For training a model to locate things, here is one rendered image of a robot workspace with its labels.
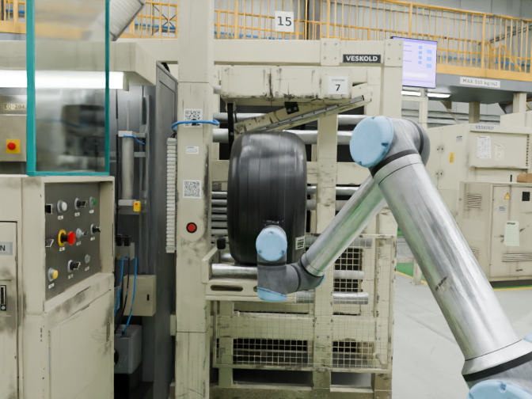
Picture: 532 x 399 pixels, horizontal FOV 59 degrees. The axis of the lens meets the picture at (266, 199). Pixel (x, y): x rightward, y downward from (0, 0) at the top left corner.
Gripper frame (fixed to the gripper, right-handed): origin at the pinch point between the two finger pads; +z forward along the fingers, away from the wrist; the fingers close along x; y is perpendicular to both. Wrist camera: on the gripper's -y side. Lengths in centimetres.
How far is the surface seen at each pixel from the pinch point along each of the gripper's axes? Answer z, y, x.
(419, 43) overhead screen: 381, 180, -158
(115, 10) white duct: 46, 99, 76
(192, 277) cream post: 19.3, -19.6, 33.9
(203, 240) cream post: 19.1, -4.0, 29.6
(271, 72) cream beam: 45, 71, 2
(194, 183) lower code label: 18.8, 19.6, 33.3
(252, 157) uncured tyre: 3.9, 29.8, 8.3
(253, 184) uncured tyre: -0.8, 19.4, 7.6
